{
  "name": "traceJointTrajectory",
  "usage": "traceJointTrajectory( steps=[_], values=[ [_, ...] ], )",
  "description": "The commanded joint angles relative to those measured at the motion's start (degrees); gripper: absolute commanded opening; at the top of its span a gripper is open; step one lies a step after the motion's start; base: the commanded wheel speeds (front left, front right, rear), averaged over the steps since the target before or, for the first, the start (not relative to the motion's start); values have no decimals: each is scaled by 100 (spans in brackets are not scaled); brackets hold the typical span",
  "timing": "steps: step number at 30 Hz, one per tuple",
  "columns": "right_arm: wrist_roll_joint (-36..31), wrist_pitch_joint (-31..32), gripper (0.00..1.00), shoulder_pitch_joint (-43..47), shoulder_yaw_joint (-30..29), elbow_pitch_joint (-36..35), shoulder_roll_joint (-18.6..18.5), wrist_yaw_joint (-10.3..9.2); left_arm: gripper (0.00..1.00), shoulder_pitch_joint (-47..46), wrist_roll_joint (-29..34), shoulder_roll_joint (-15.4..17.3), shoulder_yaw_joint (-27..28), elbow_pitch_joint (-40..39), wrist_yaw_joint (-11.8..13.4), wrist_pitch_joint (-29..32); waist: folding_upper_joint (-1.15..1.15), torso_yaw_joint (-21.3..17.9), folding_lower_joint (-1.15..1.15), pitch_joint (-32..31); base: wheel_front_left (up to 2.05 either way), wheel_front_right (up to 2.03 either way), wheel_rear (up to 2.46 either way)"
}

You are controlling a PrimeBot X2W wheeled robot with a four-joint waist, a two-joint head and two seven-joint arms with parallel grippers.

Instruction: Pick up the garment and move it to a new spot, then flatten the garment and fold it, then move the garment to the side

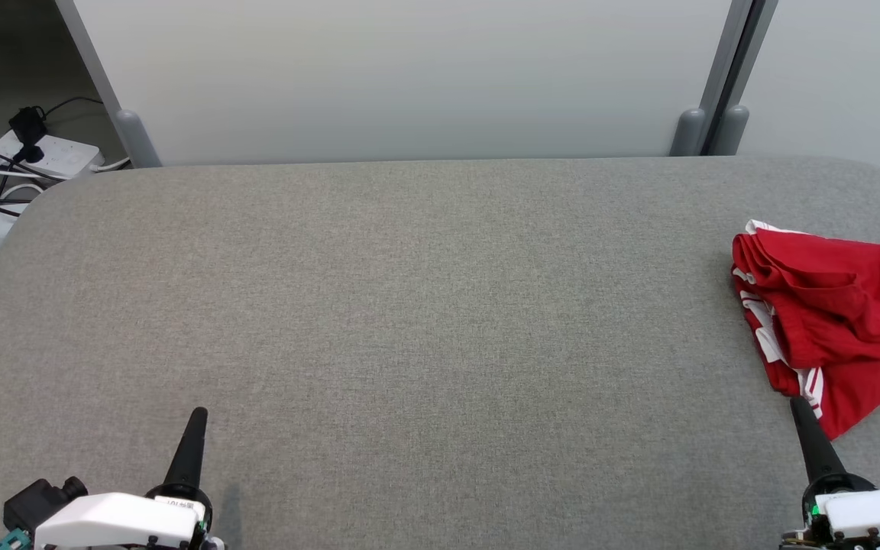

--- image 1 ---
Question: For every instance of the grey slanted partition post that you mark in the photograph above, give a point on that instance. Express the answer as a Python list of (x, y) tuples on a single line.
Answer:
[(137, 137)]

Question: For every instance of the red Bulls jersey white sleeves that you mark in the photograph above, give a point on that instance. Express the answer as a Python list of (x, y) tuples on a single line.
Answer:
[(860, 389)]

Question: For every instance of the white power strip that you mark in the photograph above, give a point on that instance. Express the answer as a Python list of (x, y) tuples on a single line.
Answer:
[(66, 155)]

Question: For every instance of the narrow white partition panel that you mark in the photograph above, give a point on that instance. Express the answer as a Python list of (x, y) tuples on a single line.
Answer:
[(845, 76)]

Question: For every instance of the black plug adapter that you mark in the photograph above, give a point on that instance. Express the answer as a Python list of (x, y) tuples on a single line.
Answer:
[(27, 127)]

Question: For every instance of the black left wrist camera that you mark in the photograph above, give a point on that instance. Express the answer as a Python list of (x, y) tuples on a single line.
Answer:
[(35, 504)]

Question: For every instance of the red shorts white stripe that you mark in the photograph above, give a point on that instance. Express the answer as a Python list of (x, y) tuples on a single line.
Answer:
[(829, 290)]

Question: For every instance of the wide white partition panel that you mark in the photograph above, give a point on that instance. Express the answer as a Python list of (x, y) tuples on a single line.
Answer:
[(409, 76)]

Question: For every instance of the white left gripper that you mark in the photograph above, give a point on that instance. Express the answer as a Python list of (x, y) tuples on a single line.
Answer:
[(119, 519)]

